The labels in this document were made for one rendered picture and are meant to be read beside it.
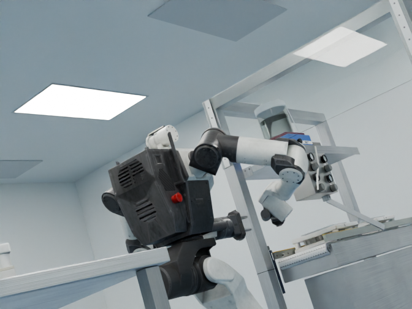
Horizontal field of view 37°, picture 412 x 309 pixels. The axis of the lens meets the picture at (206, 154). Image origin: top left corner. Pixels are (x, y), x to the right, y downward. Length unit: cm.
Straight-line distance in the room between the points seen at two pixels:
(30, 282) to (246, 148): 103
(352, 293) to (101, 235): 584
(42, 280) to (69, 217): 721
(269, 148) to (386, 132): 411
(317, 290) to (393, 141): 334
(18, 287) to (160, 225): 92
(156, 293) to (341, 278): 157
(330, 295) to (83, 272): 177
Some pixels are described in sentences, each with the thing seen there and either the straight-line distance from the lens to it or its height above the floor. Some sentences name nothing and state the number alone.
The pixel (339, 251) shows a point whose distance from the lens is 277.
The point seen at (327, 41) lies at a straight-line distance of 264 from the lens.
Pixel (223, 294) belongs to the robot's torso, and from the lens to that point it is 220.
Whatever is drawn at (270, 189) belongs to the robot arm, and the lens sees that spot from 221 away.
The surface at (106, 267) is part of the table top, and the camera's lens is 130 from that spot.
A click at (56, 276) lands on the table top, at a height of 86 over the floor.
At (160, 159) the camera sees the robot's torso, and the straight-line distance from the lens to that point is 206.
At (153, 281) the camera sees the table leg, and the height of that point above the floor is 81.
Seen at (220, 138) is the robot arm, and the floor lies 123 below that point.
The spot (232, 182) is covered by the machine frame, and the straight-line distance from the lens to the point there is 284.
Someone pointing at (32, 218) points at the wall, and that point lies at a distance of 806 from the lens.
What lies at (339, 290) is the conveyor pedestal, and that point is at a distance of 285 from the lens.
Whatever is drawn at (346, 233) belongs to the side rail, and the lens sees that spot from 288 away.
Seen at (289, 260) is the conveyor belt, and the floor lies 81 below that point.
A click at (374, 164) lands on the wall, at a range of 611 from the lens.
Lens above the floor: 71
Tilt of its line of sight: 14 degrees up
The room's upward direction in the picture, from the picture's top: 17 degrees counter-clockwise
